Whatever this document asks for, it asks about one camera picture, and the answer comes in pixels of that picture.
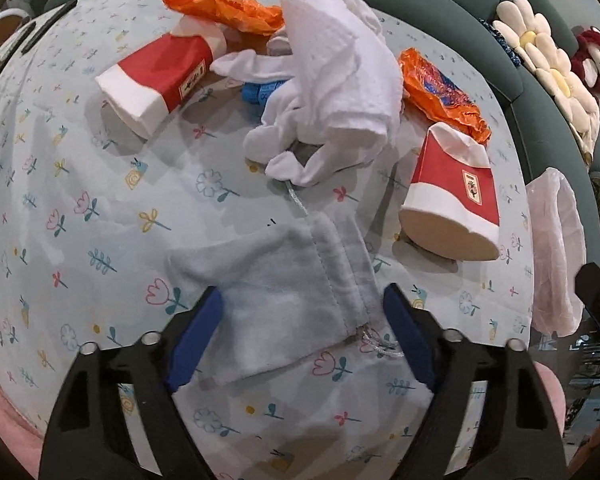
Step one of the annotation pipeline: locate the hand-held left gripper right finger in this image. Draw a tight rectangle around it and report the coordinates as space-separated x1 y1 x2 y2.
382 283 568 480

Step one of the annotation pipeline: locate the white flower cushion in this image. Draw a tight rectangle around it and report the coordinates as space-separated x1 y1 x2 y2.
495 0 563 68
540 47 600 161

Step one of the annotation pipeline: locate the red and white paper cup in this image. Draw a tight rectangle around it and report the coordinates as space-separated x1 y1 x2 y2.
95 14 228 140
398 121 502 262

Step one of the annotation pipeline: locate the floral tablecloth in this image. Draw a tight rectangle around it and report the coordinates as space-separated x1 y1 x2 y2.
0 0 536 480

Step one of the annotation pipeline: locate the dark green sofa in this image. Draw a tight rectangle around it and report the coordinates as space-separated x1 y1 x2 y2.
27 0 600 221

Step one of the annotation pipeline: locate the black slender tool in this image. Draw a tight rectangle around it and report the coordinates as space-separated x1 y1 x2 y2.
21 0 78 54
0 22 37 85

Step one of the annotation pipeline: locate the grey drawstring pouch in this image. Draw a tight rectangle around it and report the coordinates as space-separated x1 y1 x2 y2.
166 180 406 387

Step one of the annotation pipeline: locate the pink fabric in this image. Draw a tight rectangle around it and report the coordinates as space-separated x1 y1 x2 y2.
0 357 567 480

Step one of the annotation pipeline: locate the orange wrapper with blue print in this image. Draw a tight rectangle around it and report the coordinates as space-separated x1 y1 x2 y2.
398 48 493 147

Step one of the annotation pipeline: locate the white waffle towel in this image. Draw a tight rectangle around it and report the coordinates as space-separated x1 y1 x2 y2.
280 0 406 146

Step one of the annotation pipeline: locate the plain orange wrapper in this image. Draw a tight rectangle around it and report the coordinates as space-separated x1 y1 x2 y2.
147 0 287 37

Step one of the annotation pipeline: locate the blue beaded item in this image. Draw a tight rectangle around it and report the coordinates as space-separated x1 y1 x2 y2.
479 19 523 66

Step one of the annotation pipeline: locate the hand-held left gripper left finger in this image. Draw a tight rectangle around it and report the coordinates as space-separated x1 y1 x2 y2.
39 286 226 480

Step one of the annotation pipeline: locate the pink plastic bag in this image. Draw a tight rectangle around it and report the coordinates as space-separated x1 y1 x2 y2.
524 167 588 337

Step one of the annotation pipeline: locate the red plush toy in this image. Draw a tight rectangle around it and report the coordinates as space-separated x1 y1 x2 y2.
570 27 600 93

